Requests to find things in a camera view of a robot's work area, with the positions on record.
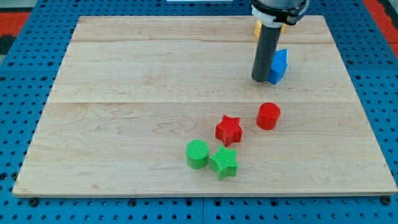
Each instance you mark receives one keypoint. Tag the red star block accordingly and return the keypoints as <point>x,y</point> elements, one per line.
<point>229,130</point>

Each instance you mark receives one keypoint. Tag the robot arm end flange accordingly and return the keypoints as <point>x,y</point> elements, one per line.
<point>275,13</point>

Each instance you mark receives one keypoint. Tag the green star block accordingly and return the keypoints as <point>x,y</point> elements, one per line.
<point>224,162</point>

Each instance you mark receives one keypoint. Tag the green cylinder block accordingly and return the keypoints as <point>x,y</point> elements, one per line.
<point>197,152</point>

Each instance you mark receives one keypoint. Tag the red cylinder block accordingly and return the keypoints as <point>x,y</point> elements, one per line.
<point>268,115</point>

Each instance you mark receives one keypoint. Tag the wooden board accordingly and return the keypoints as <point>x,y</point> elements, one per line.
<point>133,91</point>

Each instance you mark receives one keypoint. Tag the blue pentagon block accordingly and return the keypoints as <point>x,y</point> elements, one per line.
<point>278,66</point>

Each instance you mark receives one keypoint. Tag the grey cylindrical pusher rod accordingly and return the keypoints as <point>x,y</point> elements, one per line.
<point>266,47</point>

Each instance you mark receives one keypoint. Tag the yellow block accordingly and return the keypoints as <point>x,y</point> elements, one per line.
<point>258,26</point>

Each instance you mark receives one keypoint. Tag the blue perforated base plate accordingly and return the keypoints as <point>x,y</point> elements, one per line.
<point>31,64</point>

